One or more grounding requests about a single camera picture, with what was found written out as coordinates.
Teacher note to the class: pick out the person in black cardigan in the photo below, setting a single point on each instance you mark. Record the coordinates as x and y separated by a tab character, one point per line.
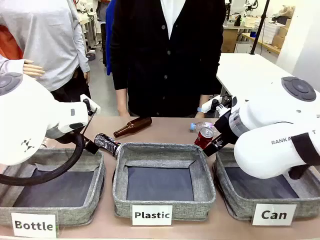
155	62

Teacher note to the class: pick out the person's left hand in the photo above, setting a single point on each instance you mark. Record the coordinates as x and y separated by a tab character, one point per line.
199	115

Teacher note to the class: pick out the white Plastic label card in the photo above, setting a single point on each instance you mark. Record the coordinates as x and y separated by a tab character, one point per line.
152	215

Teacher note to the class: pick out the white Can label card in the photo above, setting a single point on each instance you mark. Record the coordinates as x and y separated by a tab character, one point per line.
273	215

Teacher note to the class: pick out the grey fabric basket Plastic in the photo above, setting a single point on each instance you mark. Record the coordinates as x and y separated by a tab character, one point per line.
162	211

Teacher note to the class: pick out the bystander in grey sweatshirt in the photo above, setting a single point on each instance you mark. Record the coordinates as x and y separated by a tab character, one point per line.
50	37

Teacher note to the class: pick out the grey fabric basket Can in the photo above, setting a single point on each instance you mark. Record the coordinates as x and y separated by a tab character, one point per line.
235	202

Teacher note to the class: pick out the white table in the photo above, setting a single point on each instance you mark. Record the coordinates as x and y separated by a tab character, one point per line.
250	72

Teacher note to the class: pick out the wooden workbench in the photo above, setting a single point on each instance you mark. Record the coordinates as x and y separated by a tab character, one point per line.
265	43

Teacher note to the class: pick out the grey bystander's hand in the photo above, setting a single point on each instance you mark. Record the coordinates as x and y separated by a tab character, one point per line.
86	77

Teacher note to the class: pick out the person's left forearm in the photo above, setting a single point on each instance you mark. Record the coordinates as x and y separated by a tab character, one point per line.
203	101

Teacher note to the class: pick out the light blue wristwatch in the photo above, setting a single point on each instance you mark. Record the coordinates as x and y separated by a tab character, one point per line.
200	109

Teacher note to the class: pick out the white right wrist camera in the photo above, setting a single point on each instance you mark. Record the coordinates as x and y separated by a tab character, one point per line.
208	106

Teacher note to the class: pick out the clear plastic bottle pink label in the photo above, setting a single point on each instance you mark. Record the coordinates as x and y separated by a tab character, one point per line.
200	125

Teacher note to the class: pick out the person's right forearm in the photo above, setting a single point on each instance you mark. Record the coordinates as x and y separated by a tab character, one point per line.
122	102

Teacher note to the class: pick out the wooden cabinet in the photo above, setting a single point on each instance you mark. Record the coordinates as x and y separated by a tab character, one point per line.
228	40

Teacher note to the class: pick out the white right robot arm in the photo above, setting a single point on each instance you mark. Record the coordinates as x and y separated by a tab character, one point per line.
270	112

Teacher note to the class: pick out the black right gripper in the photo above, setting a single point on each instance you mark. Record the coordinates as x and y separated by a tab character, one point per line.
227	127

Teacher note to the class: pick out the bystander in blue coat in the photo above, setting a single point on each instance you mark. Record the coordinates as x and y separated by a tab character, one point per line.
110	37

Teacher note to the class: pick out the white Bottle label card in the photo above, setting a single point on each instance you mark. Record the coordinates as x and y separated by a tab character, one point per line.
33	225

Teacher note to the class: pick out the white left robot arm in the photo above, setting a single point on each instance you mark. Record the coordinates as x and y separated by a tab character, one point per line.
25	112

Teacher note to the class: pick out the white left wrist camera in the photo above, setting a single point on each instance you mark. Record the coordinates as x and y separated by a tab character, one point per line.
91	105

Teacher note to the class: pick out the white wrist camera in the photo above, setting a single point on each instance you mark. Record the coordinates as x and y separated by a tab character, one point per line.
208	106
91	105

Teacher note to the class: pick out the crushed black can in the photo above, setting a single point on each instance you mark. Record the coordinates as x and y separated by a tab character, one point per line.
106	144

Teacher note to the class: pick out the crushed red can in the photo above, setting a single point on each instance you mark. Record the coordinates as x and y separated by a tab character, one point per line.
203	140

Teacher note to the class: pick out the grey fabric basket Bottle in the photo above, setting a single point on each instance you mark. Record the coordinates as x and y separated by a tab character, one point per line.
95	180

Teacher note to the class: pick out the brown glass bottle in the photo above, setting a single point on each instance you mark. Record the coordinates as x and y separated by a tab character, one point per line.
135	125

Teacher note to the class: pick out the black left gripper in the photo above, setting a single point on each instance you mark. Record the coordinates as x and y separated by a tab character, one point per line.
92	147

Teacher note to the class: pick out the stacked cardboard boxes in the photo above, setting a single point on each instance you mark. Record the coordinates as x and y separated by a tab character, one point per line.
281	35

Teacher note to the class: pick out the black tripod pole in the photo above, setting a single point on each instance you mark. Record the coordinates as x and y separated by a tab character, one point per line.
260	25

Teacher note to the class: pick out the pale bystander hand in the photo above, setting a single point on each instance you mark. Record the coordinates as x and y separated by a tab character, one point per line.
33	68

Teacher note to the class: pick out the orange garment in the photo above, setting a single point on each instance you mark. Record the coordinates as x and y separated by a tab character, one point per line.
10	45

